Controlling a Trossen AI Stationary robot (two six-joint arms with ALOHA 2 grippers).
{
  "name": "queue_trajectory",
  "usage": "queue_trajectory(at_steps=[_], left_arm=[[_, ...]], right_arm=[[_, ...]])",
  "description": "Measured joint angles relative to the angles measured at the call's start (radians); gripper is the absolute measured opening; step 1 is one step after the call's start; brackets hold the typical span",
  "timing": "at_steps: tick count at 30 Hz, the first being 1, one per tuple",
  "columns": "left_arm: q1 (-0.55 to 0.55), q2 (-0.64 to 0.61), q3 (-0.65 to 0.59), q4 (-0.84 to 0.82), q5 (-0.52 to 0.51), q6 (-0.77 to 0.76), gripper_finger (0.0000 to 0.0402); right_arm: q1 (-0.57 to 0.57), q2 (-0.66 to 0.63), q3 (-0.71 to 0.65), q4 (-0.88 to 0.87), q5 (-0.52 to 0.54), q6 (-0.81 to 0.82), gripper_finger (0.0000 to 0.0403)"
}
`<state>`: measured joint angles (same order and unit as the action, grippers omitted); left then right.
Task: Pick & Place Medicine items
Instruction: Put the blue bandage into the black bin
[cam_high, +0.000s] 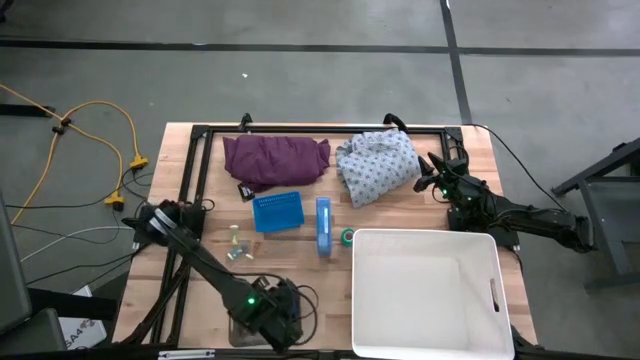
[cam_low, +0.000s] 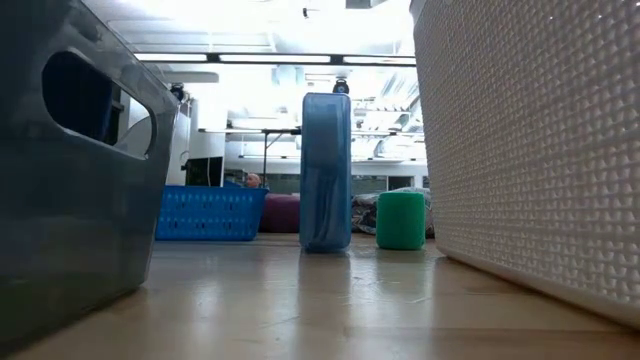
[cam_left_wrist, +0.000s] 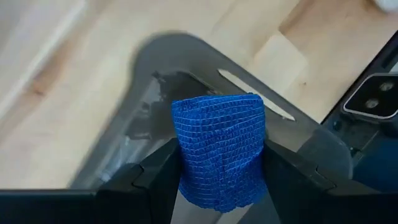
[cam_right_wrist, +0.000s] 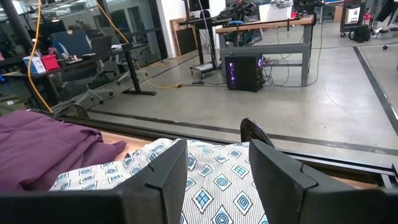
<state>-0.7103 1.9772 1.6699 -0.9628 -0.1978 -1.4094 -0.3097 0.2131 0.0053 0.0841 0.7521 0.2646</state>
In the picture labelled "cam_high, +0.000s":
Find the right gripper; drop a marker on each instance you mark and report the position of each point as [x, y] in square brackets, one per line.
[457, 181]

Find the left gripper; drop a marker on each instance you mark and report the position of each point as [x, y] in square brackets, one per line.
[282, 320]

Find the grey patterned cloth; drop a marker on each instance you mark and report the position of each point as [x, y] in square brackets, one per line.
[375, 165]

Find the white capped vial red contents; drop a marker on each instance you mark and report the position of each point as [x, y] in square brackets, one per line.
[256, 246]

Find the white capped vial green contents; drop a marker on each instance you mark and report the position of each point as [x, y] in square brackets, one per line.
[232, 256]

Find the green bandage roll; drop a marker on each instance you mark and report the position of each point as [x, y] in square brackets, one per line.
[347, 238]

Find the blue slotted plastic basket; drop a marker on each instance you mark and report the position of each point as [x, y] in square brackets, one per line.
[278, 212]

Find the purple cloth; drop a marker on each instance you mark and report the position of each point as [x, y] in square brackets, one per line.
[275, 160]

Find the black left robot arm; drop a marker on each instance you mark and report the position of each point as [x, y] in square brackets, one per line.
[200, 255]

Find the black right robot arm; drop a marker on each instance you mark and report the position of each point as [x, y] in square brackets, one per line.
[540, 222]

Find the grey transparent plastic tray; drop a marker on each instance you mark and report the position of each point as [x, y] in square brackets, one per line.
[240, 335]

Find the black clamp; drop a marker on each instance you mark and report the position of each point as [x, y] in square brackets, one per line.
[395, 120]
[245, 120]

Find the blue translucent plastic case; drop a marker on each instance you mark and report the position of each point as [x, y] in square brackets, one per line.
[324, 230]

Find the small black tag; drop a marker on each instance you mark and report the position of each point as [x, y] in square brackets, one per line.
[246, 191]

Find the white plastic bin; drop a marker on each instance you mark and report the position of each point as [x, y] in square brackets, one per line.
[415, 300]

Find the black metal table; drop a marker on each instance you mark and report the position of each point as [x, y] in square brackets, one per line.
[612, 220]

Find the white cardboard box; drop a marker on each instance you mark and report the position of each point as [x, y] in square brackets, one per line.
[82, 334]

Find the black office chair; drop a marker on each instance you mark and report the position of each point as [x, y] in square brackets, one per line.
[15, 280]

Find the black floor bar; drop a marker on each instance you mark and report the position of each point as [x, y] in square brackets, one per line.
[25, 110]

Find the black aluminium frame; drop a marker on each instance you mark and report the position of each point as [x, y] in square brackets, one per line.
[325, 129]

